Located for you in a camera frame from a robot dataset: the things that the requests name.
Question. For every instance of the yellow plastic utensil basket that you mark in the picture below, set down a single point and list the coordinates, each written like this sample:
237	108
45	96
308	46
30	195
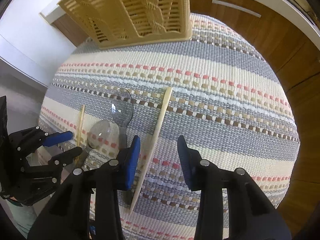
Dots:
120	23

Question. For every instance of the short wooden chopstick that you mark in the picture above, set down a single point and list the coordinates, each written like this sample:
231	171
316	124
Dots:
80	124

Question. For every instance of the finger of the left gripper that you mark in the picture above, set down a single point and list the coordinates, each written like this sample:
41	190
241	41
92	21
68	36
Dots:
65	158
58	138

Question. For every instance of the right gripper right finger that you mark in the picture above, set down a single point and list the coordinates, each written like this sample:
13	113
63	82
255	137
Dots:
251	214

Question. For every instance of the striped woven table mat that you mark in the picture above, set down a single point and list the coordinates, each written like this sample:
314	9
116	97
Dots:
226	101

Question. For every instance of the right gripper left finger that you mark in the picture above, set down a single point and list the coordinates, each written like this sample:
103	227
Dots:
66	215

